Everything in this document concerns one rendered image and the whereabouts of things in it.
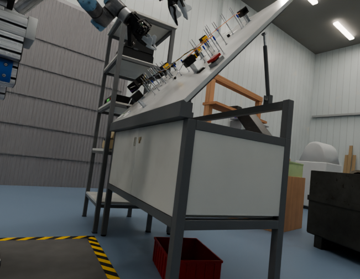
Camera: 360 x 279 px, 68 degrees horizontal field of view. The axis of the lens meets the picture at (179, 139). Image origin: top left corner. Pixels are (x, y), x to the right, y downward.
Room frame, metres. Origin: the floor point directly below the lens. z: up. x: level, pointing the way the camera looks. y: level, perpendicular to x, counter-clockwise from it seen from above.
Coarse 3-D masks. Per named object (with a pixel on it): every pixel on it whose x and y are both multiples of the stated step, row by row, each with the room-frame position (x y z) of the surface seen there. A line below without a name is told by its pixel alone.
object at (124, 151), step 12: (120, 132) 1.93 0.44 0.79; (132, 132) 1.67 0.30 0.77; (120, 144) 1.89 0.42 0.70; (132, 144) 1.64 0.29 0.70; (120, 156) 1.86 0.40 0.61; (132, 156) 1.62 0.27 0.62; (120, 168) 1.82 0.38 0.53; (132, 168) 1.59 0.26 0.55; (120, 180) 1.78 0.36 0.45; (132, 180) 1.57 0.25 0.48
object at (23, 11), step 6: (18, 0) 1.41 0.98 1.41; (24, 0) 1.41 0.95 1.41; (30, 0) 1.41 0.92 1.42; (36, 0) 1.42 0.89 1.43; (42, 0) 1.45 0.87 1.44; (18, 6) 1.42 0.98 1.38; (24, 6) 1.43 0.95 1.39; (30, 6) 1.44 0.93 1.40; (18, 12) 1.44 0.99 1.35; (24, 12) 1.46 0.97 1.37
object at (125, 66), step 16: (144, 16) 2.18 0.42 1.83; (112, 32) 2.50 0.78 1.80; (160, 32) 2.44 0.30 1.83; (112, 64) 2.30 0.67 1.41; (128, 64) 2.32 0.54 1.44; (144, 64) 2.22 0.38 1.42; (128, 80) 2.74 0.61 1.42; (112, 96) 2.11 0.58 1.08; (112, 112) 2.12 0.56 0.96; (96, 128) 2.60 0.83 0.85; (96, 144) 2.61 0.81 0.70; (96, 192) 2.61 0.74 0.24; (96, 208) 2.11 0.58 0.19; (128, 208) 2.23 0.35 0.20; (96, 224) 2.12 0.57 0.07
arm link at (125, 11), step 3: (123, 9) 1.30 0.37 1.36; (126, 9) 1.31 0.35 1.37; (129, 9) 1.32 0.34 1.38; (120, 12) 1.30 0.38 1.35; (123, 12) 1.30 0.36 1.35; (126, 12) 1.30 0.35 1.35; (129, 12) 1.31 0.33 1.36; (120, 15) 1.31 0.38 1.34; (123, 15) 1.31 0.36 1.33; (126, 15) 1.31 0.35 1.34; (120, 18) 1.32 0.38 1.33; (123, 18) 1.31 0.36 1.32; (123, 21) 1.33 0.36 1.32
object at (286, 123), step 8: (264, 96) 1.46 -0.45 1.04; (272, 96) 1.44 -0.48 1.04; (264, 104) 1.46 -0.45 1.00; (272, 104) 1.39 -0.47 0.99; (280, 104) 1.34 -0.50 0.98; (288, 104) 1.30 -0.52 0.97; (192, 112) 2.20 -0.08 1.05; (224, 112) 1.77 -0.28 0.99; (232, 112) 1.69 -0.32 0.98; (240, 112) 1.62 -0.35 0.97; (248, 112) 1.55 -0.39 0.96; (256, 112) 1.51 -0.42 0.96; (264, 112) 1.48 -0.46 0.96; (288, 112) 1.30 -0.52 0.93; (200, 120) 2.03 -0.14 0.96; (208, 120) 1.96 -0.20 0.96; (288, 120) 1.30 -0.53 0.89; (280, 128) 1.33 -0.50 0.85; (288, 128) 1.31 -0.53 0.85; (280, 136) 1.33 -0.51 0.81; (288, 136) 1.31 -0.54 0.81
